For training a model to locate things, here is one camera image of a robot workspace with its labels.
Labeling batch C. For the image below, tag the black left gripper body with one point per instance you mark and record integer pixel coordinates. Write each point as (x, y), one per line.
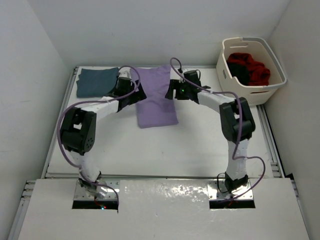
(137, 96)

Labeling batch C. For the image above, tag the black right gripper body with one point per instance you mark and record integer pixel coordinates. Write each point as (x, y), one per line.
(182, 89)

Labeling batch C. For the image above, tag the blue t shirt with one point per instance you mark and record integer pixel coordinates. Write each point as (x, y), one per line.
(96, 83)

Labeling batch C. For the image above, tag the lavender garment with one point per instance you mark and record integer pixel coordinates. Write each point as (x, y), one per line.
(155, 110)

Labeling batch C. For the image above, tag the black garment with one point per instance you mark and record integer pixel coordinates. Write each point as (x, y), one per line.
(240, 71)

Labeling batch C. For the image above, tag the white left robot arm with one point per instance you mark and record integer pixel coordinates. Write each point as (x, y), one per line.
(78, 123)

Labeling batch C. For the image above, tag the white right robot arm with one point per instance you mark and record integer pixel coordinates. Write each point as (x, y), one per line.
(236, 119)

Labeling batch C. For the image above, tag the cream perforated laundry basket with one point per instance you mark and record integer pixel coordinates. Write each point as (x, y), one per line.
(260, 51)

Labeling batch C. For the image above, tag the red garment in basket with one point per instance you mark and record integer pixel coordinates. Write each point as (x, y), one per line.
(259, 74)

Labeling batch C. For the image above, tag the white front cover panel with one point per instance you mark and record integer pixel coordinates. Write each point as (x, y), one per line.
(163, 210)

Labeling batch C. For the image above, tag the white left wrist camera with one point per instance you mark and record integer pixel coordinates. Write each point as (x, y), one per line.
(124, 74)

